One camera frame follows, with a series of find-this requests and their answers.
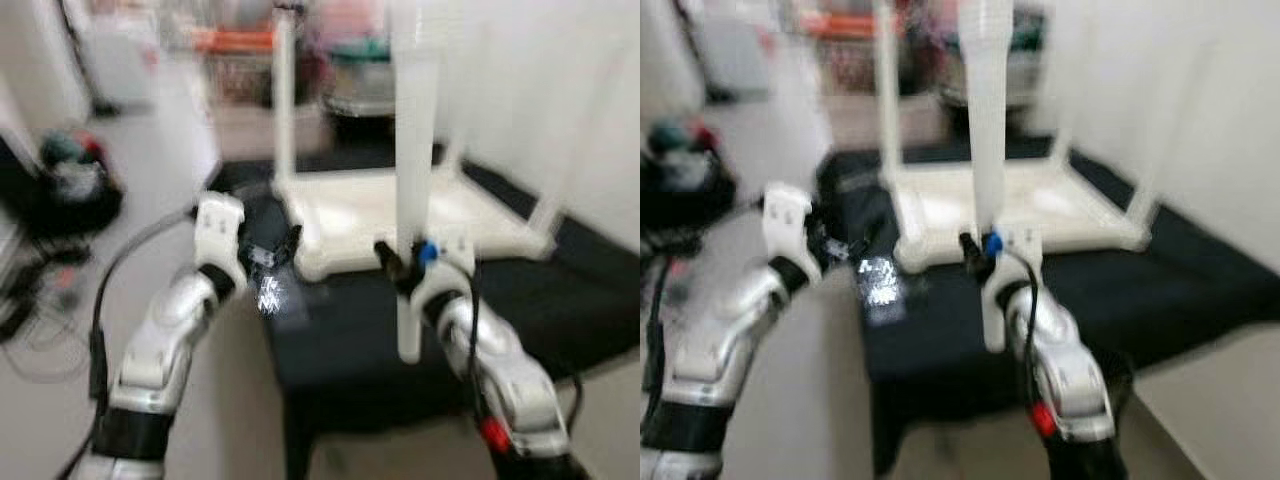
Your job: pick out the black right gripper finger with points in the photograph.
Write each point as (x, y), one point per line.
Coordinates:
(386, 256)
(967, 246)

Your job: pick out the red cloth item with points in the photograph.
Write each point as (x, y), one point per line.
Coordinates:
(705, 135)
(92, 148)

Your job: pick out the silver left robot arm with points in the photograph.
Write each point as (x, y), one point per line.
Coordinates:
(720, 350)
(160, 350)

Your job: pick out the white plastic wrapper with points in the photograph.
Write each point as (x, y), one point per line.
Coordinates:
(78, 180)
(690, 165)

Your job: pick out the clear tape cross patch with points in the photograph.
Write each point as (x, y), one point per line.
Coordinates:
(880, 285)
(275, 295)

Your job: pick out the black fabric bag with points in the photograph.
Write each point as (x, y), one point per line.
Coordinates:
(685, 190)
(70, 205)

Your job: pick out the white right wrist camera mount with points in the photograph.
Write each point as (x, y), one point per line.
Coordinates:
(1010, 265)
(440, 265)

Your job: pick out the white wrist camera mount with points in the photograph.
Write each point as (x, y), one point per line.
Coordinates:
(218, 235)
(1010, 265)
(785, 225)
(440, 265)

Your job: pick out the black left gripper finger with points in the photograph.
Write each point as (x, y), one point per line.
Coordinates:
(292, 245)
(858, 243)

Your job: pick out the white cabinet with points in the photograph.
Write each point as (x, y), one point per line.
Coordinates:
(120, 60)
(735, 50)

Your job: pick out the clear plastic storage container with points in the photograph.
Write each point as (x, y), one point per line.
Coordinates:
(360, 85)
(1025, 75)

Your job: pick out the black tablecloth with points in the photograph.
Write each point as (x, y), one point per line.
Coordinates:
(380, 340)
(1100, 320)

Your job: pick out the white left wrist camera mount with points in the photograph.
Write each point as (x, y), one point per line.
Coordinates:
(218, 235)
(785, 225)

